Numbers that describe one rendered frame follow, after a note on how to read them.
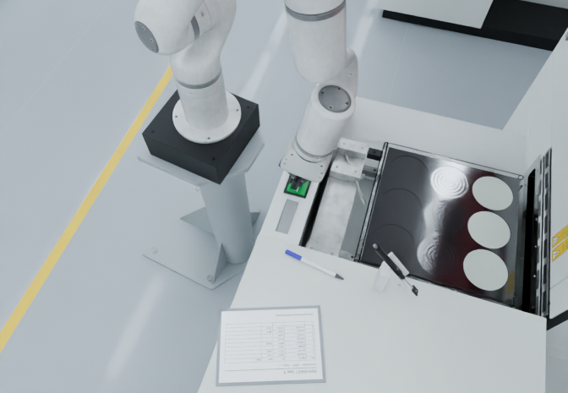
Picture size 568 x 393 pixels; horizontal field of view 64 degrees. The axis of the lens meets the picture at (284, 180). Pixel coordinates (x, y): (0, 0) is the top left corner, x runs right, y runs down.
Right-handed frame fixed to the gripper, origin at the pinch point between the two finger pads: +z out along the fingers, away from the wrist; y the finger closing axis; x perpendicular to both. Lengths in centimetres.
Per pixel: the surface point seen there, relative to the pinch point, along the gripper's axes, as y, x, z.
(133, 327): 38, 29, 109
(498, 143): -52, -41, 6
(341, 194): -12.7, -5.8, 8.1
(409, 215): -29.4, -4.1, 2.6
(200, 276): 20, 1, 103
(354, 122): -11.1, -35.6, 14.5
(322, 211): -9.3, 0.5, 8.8
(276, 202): 2.5, 5.7, 3.1
